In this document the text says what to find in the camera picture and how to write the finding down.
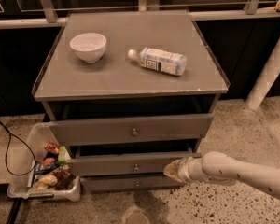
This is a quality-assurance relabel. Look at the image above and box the grey drawer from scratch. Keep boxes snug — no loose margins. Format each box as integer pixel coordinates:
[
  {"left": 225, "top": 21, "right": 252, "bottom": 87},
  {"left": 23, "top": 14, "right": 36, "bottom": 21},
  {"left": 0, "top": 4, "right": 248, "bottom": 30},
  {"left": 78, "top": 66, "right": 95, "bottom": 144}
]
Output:
[
  {"left": 80, "top": 173, "right": 182, "bottom": 192},
  {"left": 49, "top": 114, "right": 214, "bottom": 146},
  {"left": 67, "top": 151, "right": 200, "bottom": 176}
]

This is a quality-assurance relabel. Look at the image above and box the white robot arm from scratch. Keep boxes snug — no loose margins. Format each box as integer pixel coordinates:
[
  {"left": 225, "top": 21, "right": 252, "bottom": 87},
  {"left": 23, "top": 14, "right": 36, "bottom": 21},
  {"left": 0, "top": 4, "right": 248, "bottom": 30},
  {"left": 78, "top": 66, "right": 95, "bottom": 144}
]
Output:
[{"left": 163, "top": 151, "right": 280, "bottom": 200}]

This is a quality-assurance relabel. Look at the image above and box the grey bottom drawer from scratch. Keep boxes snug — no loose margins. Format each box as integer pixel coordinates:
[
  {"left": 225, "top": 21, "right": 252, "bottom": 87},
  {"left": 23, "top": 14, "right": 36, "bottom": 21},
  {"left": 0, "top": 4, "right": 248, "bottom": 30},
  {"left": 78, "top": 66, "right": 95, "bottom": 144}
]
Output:
[{"left": 80, "top": 173, "right": 182, "bottom": 192}]

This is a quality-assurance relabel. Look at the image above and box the grey wooden drawer cabinet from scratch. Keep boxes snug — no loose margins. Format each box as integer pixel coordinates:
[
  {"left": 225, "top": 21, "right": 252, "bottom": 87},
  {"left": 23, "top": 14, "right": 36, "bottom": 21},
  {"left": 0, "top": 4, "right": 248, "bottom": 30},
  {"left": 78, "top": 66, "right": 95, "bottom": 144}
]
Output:
[{"left": 31, "top": 9, "right": 231, "bottom": 157}]

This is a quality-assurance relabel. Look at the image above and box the grey top drawer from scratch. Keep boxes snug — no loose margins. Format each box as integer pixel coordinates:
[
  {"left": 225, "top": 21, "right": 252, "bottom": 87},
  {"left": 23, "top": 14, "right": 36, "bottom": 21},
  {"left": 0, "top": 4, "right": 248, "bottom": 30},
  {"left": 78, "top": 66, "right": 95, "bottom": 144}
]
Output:
[{"left": 49, "top": 114, "right": 214, "bottom": 146}]

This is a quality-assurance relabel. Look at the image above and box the clear plastic water bottle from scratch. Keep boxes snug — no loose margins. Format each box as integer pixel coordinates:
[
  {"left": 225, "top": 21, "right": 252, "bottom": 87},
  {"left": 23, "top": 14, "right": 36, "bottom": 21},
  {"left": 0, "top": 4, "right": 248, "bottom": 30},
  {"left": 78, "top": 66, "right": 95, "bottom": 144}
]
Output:
[{"left": 128, "top": 47, "right": 187, "bottom": 77}]

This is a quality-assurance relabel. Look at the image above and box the green snack packet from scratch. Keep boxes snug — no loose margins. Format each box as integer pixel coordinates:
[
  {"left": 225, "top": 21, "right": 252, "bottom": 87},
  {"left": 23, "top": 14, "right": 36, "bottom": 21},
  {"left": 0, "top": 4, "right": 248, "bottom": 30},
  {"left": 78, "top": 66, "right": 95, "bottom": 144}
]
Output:
[{"left": 57, "top": 146, "right": 71, "bottom": 166}]

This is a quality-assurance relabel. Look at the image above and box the brown snack bag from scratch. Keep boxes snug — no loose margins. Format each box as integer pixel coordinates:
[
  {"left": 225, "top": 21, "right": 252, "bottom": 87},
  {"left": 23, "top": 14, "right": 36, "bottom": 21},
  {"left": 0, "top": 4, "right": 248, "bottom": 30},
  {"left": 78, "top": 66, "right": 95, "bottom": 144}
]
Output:
[{"left": 33, "top": 166, "right": 75, "bottom": 190}]

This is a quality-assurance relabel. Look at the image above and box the orange snack packet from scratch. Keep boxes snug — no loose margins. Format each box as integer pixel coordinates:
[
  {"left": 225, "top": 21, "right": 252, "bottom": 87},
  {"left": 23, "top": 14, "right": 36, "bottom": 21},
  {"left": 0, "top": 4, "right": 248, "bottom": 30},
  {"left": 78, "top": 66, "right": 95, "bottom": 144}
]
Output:
[{"left": 45, "top": 142, "right": 60, "bottom": 155}]

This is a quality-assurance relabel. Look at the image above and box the clear plastic storage bin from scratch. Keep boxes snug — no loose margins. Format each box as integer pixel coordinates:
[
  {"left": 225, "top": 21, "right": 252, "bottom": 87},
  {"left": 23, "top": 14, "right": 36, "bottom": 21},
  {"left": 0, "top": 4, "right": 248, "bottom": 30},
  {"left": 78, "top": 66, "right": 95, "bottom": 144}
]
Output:
[{"left": 7, "top": 122, "right": 81, "bottom": 202}]

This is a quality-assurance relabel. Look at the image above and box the white ceramic bowl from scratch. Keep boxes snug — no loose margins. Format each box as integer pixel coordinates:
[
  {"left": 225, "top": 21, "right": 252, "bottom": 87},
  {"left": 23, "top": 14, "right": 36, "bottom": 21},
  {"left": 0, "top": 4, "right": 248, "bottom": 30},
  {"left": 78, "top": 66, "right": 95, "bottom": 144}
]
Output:
[{"left": 70, "top": 33, "right": 107, "bottom": 63}]

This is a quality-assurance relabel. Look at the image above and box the white diagonal pole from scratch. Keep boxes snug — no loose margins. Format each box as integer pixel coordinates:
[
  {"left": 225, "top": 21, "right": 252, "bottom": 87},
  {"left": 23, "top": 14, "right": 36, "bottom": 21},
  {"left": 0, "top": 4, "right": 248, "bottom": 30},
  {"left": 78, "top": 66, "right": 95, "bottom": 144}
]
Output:
[{"left": 245, "top": 37, "right": 280, "bottom": 110}]

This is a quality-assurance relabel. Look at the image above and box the metal railing frame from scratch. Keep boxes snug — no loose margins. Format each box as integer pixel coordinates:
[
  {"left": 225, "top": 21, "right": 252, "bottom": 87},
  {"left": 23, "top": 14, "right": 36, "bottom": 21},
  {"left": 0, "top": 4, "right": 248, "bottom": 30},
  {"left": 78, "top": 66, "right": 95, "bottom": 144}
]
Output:
[{"left": 0, "top": 0, "right": 280, "bottom": 29}]

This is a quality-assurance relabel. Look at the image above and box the black cable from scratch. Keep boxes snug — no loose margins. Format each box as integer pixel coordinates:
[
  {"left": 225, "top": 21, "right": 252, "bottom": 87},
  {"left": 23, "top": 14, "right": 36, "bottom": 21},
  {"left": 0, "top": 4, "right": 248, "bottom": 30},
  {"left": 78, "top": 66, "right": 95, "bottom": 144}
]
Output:
[{"left": 0, "top": 115, "right": 37, "bottom": 177}]

